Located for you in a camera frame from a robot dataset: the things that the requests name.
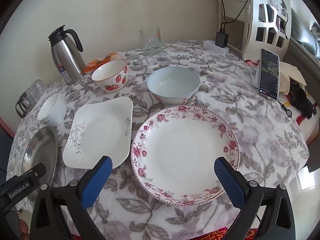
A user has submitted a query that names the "black cloth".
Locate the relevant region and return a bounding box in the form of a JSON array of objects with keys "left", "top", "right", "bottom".
[{"left": 289, "top": 79, "right": 318, "bottom": 119}]

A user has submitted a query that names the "glass pitcher black handle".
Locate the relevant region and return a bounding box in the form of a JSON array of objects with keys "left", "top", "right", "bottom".
[{"left": 15, "top": 90, "right": 38, "bottom": 118}]

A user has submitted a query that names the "orange snack packet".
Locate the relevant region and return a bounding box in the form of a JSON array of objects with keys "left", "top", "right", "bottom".
[
  {"left": 82, "top": 59, "right": 106, "bottom": 73},
  {"left": 103, "top": 52, "right": 118, "bottom": 63}
]

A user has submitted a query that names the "beige cloth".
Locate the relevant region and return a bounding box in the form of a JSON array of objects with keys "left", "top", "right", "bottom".
[{"left": 280, "top": 61, "right": 307, "bottom": 94}]

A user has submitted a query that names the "grey sofa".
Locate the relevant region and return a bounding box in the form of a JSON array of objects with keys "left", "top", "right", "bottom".
[{"left": 287, "top": 5, "right": 320, "bottom": 63}]

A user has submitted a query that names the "light blue bowl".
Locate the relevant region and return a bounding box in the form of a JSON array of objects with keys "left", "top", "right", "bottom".
[{"left": 147, "top": 66, "right": 200, "bottom": 104}]

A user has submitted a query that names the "smartphone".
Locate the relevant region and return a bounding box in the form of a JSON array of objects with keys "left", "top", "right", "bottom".
[{"left": 258, "top": 48, "right": 280, "bottom": 102}]

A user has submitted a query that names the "strawberry print bowl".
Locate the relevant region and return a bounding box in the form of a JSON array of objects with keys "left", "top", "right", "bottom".
[{"left": 91, "top": 59, "right": 128, "bottom": 93}]

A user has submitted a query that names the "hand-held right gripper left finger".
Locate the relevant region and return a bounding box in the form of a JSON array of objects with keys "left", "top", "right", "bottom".
[{"left": 29, "top": 156, "right": 113, "bottom": 240}]

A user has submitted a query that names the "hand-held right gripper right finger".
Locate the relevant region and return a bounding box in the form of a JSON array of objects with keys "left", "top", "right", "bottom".
[{"left": 214, "top": 157, "right": 296, "bottom": 240}]

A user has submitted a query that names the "small white square bowl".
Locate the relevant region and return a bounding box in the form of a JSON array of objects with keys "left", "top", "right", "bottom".
[{"left": 37, "top": 93, "right": 67, "bottom": 127}]

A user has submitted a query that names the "white lattice chair back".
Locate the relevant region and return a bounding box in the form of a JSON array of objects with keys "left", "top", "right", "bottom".
[{"left": 244, "top": 0, "right": 292, "bottom": 62}]

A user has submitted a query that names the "black charger adapter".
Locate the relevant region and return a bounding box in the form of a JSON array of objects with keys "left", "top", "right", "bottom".
[{"left": 215, "top": 31, "right": 228, "bottom": 48}]

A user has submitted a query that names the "clear glass cup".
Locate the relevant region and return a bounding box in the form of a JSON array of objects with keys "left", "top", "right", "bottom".
[{"left": 26, "top": 79, "right": 48, "bottom": 101}]

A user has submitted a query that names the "clear glass mug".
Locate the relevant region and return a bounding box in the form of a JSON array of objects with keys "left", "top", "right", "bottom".
[{"left": 139, "top": 27, "right": 163, "bottom": 56}]

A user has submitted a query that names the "grey floral tablecloth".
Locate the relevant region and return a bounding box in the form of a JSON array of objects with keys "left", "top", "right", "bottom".
[{"left": 6, "top": 40, "right": 310, "bottom": 240}]

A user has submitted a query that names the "stainless steel thermos jug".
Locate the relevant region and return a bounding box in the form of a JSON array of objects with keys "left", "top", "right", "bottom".
[{"left": 48, "top": 25, "right": 87, "bottom": 85}]

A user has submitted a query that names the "black cable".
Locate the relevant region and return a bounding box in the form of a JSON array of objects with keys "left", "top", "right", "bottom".
[
  {"left": 219, "top": 0, "right": 227, "bottom": 32},
  {"left": 221, "top": 0, "right": 252, "bottom": 32}
]

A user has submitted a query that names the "white square plate grey pattern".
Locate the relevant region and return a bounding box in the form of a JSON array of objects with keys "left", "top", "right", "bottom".
[{"left": 62, "top": 96, "right": 133, "bottom": 169}]

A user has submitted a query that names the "pink floral round plate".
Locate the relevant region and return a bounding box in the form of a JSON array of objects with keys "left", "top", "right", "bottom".
[{"left": 130, "top": 105, "right": 241, "bottom": 207}]

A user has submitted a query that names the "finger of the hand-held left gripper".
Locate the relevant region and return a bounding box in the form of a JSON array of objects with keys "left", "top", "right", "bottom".
[{"left": 31, "top": 162, "right": 47, "bottom": 181}]

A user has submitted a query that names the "white phone stand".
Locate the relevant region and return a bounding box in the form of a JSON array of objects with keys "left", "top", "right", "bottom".
[{"left": 250, "top": 66, "right": 262, "bottom": 90}]

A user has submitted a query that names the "red patterned cloth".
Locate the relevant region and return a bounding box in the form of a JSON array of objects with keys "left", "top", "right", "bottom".
[{"left": 70, "top": 112, "right": 320, "bottom": 240}]

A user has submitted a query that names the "white power strip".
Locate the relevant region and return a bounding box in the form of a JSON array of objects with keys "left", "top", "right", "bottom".
[{"left": 203, "top": 39, "right": 229, "bottom": 54}]

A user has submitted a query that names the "stainless steel basin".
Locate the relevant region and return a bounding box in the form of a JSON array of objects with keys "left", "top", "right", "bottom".
[{"left": 22, "top": 126, "right": 58, "bottom": 200}]

